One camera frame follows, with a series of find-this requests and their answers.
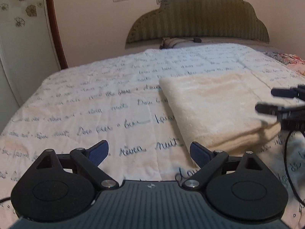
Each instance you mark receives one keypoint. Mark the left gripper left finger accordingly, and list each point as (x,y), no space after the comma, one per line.
(86,164)

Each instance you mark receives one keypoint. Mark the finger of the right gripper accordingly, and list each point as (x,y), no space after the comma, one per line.
(285,92)
(268,109)

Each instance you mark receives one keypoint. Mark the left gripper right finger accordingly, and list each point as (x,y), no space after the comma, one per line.
(210,164)

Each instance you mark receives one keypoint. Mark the cream fleece pants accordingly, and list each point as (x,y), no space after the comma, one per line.
(218,110)

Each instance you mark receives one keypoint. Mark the colourful floral blanket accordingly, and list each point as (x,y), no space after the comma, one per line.
(291,61)

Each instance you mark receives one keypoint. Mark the small black device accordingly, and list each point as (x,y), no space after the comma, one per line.
(197,40)

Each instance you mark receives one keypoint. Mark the green upholstered headboard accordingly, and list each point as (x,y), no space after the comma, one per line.
(199,18)

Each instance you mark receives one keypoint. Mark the striped pillow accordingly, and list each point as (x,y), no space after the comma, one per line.
(172,42)

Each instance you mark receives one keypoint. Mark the white floral wardrobe door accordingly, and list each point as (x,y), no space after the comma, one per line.
(27,53)

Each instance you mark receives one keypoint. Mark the dark red door frame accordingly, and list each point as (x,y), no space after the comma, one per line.
(55,34)

